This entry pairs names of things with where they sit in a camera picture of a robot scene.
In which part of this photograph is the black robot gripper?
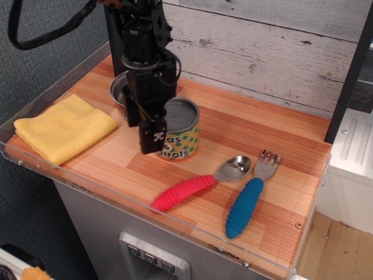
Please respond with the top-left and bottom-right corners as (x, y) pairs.
(122, 49), (180, 154)

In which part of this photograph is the peas and carrots toy can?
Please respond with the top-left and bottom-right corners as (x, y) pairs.
(158, 97), (200, 162)

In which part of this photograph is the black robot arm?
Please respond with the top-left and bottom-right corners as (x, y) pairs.
(100, 1), (181, 154)

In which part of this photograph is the stainless steel pot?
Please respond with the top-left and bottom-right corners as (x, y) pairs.
(110, 71), (128, 121)

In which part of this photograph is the yellow folded cloth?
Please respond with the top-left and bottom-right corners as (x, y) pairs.
(13, 94), (118, 166)

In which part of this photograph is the grey toy fridge cabinet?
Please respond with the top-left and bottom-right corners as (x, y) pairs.
(54, 181), (265, 279)

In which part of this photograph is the silver dispenser button panel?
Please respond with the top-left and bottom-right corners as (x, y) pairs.
(119, 231), (192, 279)

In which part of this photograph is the orange object at corner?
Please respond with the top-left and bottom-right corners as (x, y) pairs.
(21, 267), (52, 280)

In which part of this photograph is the white toy sink unit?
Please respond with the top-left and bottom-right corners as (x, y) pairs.
(315, 108), (372, 233)

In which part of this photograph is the spoon with pink handle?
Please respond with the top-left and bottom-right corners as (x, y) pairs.
(151, 156), (251, 212)

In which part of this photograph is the black left vertical post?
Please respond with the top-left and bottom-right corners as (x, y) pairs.
(104, 1), (127, 76)

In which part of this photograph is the black vertical post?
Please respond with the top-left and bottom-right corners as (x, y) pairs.
(104, 1), (127, 76)
(324, 5), (372, 144)

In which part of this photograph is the fork with blue handle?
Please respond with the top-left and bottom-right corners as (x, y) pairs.
(225, 150), (282, 239)

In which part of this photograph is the clear acrylic guard rail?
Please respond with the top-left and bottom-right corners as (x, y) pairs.
(1, 45), (331, 279)

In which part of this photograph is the black braided cable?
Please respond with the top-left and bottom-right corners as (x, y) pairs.
(8, 0), (98, 51)

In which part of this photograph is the black right vertical post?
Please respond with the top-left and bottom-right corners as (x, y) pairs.
(324, 5), (372, 144)

